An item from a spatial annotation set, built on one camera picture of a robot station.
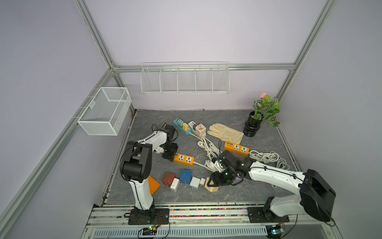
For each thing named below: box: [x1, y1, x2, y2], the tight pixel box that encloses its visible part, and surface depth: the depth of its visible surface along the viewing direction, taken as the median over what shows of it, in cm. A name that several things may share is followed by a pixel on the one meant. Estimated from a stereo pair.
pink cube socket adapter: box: [195, 123, 207, 137], surface depth 101 cm
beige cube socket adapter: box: [203, 176, 219, 193], surface depth 77 cm
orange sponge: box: [147, 175, 161, 195], surface depth 85 cm
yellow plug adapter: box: [182, 122, 189, 131], surface depth 106 cm
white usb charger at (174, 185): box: [170, 177, 181, 193], surface depth 81 cm
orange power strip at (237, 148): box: [223, 140, 250, 157], surface depth 98 cm
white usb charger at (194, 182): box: [189, 176, 201, 189], surface depth 85 cm
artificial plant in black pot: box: [243, 92, 281, 137], surface depth 91 cm
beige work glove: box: [206, 122, 245, 145], surface depth 108 cm
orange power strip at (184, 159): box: [173, 152, 195, 167], surface depth 93 cm
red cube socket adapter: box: [162, 172, 176, 188], surface depth 82 cm
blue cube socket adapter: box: [179, 169, 192, 185], surface depth 84 cm
